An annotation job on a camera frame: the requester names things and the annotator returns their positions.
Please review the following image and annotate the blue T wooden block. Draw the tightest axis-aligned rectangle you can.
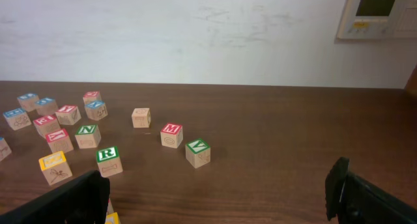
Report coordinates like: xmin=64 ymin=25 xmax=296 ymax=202
xmin=0 ymin=137 xmax=12 ymax=161

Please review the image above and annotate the green V wooden block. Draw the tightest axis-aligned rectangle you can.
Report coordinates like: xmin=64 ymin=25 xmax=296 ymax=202
xmin=185 ymin=138 xmax=211 ymax=169

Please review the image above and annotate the yellow wooden block near R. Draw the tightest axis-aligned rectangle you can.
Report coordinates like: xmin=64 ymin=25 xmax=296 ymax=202
xmin=38 ymin=151 xmax=72 ymax=186

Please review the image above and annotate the blue D wooden block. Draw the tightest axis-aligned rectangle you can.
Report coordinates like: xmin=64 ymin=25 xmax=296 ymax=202
xmin=35 ymin=97 xmax=58 ymax=116

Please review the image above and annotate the red y block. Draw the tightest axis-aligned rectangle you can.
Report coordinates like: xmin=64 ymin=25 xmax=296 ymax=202
xmin=55 ymin=105 xmax=81 ymax=125
xmin=46 ymin=128 xmax=74 ymax=153

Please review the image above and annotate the plain wooden block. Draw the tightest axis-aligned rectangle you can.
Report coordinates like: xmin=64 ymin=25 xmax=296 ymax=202
xmin=132 ymin=108 xmax=151 ymax=128

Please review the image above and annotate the red M wooden block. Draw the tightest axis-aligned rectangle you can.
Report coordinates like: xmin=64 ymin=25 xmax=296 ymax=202
xmin=160 ymin=123 xmax=183 ymax=148

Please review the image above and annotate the blue H wooden block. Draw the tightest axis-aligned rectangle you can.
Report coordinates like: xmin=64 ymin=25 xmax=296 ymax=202
xmin=3 ymin=108 xmax=31 ymax=130

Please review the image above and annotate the red C wooden block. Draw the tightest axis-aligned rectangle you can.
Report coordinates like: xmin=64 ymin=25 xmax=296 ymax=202
xmin=83 ymin=91 xmax=102 ymax=105

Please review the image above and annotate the green R wooden block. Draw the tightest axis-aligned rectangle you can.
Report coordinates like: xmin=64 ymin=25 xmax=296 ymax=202
xmin=96 ymin=146 xmax=123 ymax=177

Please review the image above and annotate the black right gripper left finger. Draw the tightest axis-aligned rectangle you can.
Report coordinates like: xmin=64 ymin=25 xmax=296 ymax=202
xmin=1 ymin=171 xmax=110 ymax=224

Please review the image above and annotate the yellow S wooden block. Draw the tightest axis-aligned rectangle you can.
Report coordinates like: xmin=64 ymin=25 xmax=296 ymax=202
xmin=105 ymin=212 xmax=121 ymax=224

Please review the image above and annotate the blue X wooden block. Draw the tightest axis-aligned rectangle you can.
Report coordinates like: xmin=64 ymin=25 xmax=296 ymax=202
xmin=85 ymin=100 xmax=108 ymax=120

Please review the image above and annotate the green N wooden block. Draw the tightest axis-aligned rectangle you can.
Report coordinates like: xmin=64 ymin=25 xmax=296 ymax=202
xmin=75 ymin=124 xmax=101 ymax=149

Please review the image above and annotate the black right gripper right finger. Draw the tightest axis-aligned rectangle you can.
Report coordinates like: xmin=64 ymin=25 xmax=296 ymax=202
xmin=325 ymin=157 xmax=416 ymax=224

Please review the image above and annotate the red 3 wooden block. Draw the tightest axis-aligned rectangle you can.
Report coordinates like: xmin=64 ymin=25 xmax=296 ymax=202
xmin=106 ymin=199 xmax=115 ymax=215

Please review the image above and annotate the red Y block upper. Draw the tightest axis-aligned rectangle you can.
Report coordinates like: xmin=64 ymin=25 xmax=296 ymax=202
xmin=55 ymin=105 xmax=81 ymax=125

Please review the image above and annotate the blue L wooden block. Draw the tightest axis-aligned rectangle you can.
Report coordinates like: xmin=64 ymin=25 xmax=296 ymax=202
xmin=17 ymin=93 xmax=39 ymax=112

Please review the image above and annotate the red E wooden block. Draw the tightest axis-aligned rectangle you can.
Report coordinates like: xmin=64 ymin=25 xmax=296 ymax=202
xmin=33 ymin=115 xmax=61 ymax=138

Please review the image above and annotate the beige wall control panel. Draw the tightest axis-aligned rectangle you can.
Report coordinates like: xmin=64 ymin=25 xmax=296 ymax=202
xmin=336 ymin=0 xmax=416 ymax=40

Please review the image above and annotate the red Y block lower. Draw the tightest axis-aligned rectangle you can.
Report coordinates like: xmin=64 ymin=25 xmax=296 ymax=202
xmin=46 ymin=128 xmax=74 ymax=153

